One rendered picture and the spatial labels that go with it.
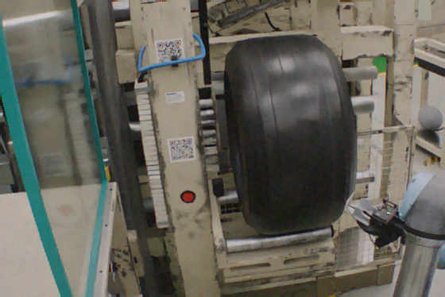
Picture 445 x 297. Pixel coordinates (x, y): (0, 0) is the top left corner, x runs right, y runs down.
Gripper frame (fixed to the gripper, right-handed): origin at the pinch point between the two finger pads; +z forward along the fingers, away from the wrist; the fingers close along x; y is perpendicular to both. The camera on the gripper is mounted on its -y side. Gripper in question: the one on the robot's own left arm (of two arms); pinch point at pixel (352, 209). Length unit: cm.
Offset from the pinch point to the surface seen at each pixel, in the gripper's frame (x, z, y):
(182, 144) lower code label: 18, 44, 21
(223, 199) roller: 9, 48, -18
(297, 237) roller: 10.5, 13.9, -12.6
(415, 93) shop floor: -282, 112, -229
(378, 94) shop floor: -256, 141, -223
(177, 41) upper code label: 7, 47, 49
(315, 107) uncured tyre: -3.0, 11.6, 32.3
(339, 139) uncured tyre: -2.0, 4.2, 25.4
